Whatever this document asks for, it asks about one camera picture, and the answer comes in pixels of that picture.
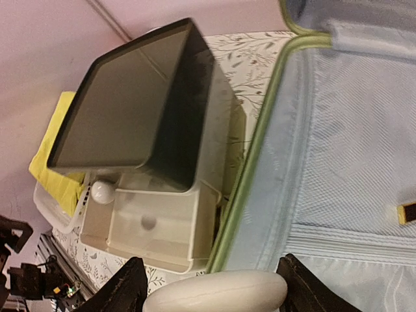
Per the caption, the black gold lipstick tube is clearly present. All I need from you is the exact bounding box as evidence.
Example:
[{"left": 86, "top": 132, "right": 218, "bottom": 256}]
[{"left": 397, "top": 202, "right": 416, "bottom": 225}]

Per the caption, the green hard-shell suitcase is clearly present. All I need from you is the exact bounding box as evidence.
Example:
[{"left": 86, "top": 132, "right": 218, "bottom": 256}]
[{"left": 207, "top": 1, "right": 415, "bottom": 311}]

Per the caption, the white plastic mesh basket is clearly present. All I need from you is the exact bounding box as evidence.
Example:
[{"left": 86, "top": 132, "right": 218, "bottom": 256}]
[{"left": 33, "top": 182, "right": 91, "bottom": 234}]

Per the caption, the drawer cabinet with dark top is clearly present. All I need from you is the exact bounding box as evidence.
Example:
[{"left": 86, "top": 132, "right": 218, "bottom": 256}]
[{"left": 58, "top": 18, "right": 237, "bottom": 274}]

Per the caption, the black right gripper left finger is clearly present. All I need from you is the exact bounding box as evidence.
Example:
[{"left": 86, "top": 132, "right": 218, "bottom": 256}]
[{"left": 75, "top": 257, "right": 148, "bottom": 312}]

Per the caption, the beige oval compact case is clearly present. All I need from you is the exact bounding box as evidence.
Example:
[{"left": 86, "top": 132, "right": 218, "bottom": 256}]
[{"left": 142, "top": 270, "right": 288, "bottom": 311}]

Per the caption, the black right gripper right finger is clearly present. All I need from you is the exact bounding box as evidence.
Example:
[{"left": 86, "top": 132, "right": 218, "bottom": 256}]
[{"left": 276, "top": 253, "right": 359, "bottom": 312}]

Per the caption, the aluminium front rail frame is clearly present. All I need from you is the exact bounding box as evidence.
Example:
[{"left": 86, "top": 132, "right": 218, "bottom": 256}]
[{"left": 35, "top": 232, "right": 98, "bottom": 311}]

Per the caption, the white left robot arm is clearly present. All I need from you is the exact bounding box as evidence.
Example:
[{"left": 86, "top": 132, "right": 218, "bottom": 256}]
[{"left": 1, "top": 216, "right": 71, "bottom": 311}]

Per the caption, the plain yellow garment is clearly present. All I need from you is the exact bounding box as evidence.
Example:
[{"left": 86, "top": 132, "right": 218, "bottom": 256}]
[{"left": 29, "top": 91, "right": 86, "bottom": 217}]

